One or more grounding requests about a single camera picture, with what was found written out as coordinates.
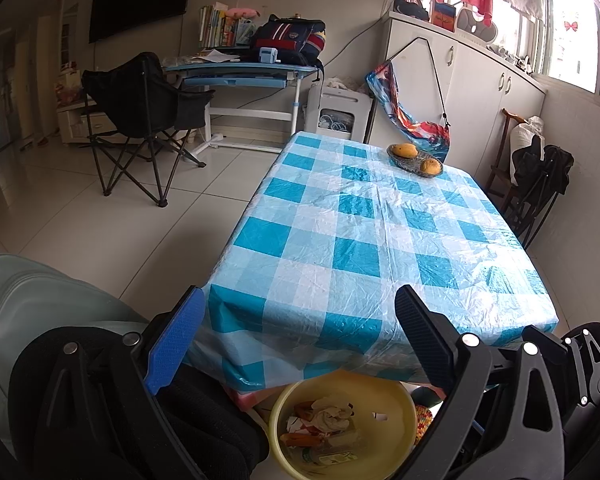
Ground folded black chair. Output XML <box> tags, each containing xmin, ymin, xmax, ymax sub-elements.
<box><xmin>502</xmin><ymin>135</ymin><xmax>576</xmax><ymax>251</ymax></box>

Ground dark wire fruit bowl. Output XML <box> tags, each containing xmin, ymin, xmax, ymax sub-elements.
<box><xmin>386</xmin><ymin>144</ymin><xmax>444</xmax><ymax>179</ymax></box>

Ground yellow plastic basin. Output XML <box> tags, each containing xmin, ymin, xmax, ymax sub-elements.
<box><xmin>269</xmin><ymin>370</ymin><xmax>418</xmax><ymax>480</ymax></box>

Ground curved orange peel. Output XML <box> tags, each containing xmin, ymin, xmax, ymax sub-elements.
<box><xmin>282</xmin><ymin>432</ymin><xmax>326</xmax><ymax>449</ymax></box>

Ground black television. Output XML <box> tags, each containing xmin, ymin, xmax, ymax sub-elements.
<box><xmin>88</xmin><ymin>0</ymin><xmax>195</xmax><ymax>44</ymax></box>

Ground clear plastic bottle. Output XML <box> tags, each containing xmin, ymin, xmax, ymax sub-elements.
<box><xmin>300</xmin><ymin>430</ymin><xmax>366</xmax><ymax>467</ymax></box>

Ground blue study desk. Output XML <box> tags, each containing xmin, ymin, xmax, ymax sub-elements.
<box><xmin>165</xmin><ymin>60</ymin><xmax>321</xmax><ymax>153</ymax></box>

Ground brown wooden chair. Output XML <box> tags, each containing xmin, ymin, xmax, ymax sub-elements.
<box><xmin>485</xmin><ymin>107</ymin><xmax>528</xmax><ymax>198</ymax></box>

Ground blue white checked tablecloth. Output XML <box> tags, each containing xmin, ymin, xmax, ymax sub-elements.
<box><xmin>187</xmin><ymin>131</ymin><xmax>560</xmax><ymax>391</ymax></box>

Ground white low cabinet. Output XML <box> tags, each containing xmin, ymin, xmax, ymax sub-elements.
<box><xmin>56</xmin><ymin>100</ymin><xmax>116</xmax><ymax>146</ymax></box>

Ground row of books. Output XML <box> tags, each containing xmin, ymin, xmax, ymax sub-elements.
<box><xmin>198</xmin><ymin>4</ymin><xmax>253</xmax><ymax>50</ymax></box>

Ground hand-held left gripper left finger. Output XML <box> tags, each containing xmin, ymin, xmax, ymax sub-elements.
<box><xmin>32</xmin><ymin>286</ymin><xmax>207</xmax><ymax>480</ymax></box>

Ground loose white papers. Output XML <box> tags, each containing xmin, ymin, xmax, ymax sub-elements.
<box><xmin>200</xmin><ymin>49</ymin><xmax>242</xmax><ymax>64</ymax></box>

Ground white framed window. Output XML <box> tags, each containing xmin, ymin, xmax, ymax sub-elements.
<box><xmin>535</xmin><ymin>0</ymin><xmax>600</xmax><ymax>97</ymax></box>

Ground red white snack wrapper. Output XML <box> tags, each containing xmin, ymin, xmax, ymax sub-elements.
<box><xmin>286</xmin><ymin>400</ymin><xmax>326</xmax><ymax>433</ymax></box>

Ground white plastic bag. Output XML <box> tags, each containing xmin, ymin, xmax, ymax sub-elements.
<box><xmin>510</xmin><ymin>116</ymin><xmax>546</xmax><ymax>153</ymax></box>

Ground black shoes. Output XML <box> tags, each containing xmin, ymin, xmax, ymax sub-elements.
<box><xmin>392</xmin><ymin>0</ymin><xmax>429</xmax><ymax>21</ymax></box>

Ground dark blue striped backpack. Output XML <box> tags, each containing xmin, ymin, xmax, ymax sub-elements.
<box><xmin>250</xmin><ymin>14</ymin><xmax>327</xmax><ymax>68</ymax></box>

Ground white rounded plastic rack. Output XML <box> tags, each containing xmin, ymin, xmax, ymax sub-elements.
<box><xmin>455</xmin><ymin>4</ymin><xmax>491</xmax><ymax>29</ymax></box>

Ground black power cable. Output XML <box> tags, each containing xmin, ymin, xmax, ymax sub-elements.
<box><xmin>325</xmin><ymin>15</ymin><xmax>386</xmax><ymax>68</ymax></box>

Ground row of small ornaments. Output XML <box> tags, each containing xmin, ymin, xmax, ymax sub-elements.
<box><xmin>487</xmin><ymin>45</ymin><xmax>536</xmax><ymax>73</ymax></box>

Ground white tissue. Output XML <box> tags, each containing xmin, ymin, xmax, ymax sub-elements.
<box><xmin>311</xmin><ymin>395</ymin><xmax>356</xmax><ymax>431</ymax></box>

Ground colourful knitted cushion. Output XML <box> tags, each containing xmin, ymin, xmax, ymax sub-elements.
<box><xmin>412</xmin><ymin>402</ymin><xmax>434</xmax><ymax>446</ymax></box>

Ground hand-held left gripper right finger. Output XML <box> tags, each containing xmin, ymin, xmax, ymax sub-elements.
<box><xmin>395</xmin><ymin>285</ymin><xmax>569</xmax><ymax>480</ymax></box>

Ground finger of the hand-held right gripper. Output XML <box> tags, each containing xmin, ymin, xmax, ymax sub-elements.
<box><xmin>522</xmin><ymin>322</ymin><xmax>600</xmax><ymax>412</ymax></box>

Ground orange blue printed box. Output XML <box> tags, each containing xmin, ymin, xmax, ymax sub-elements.
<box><xmin>431</xmin><ymin>1</ymin><xmax>458</xmax><ymax>28</ymax></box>

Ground white plastic stool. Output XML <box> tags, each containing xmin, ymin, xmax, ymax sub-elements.
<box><xmin>304</xmin><ymin>84</ymin><xmax>374</xmax><ymax>143</ymax></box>

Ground pale green plastic chair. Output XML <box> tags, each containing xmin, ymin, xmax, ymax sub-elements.
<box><xmin>0</xmin><ymin>252</ymin><xmax>152</xmax><ymax>461</ymax></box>

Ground black folding camp chair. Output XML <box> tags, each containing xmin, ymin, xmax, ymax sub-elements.
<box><xmin>81</xmin><ymin>51</ymin><xmax>216</xmax><ymax>208</ymax></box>

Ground colourful printed strap bag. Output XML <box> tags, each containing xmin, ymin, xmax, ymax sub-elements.
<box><xmin>365</xmin><ymin>36</ymin><xmax>453</xmax><ymax>163</ymax></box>

